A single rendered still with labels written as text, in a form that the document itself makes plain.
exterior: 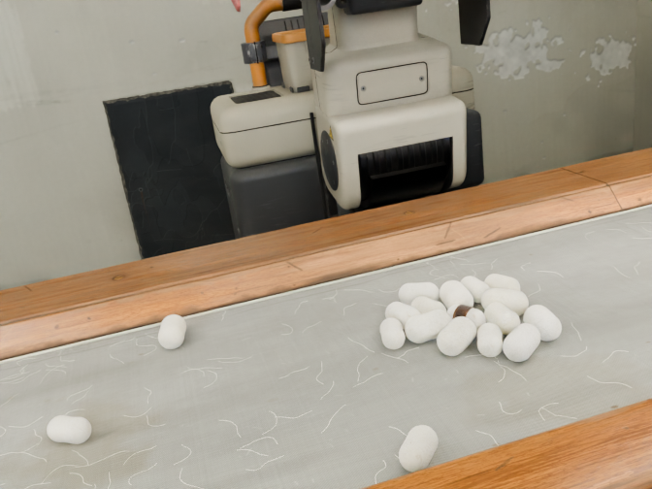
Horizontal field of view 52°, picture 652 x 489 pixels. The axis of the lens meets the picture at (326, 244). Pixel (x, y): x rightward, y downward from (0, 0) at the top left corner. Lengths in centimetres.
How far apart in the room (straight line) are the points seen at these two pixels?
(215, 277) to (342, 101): 54
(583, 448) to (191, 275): 40
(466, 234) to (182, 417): 34
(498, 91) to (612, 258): 219
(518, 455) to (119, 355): 34
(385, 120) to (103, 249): 169
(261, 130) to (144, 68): 118
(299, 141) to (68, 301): 80
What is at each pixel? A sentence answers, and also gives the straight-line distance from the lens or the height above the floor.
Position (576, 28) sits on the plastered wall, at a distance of 295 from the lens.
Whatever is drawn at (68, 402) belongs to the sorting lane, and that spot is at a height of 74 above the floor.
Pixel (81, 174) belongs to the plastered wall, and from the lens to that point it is 254.
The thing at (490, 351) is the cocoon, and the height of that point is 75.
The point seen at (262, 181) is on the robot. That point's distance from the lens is 136.
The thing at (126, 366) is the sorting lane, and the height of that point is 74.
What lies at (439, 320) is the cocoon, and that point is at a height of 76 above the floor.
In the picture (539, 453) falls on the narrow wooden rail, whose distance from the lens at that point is 37.
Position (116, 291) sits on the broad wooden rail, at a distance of 65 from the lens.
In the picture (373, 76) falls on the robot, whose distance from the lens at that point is 111.
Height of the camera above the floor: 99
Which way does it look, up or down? 20 degrees down
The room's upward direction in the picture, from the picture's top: 8 degrees counter-clockwise
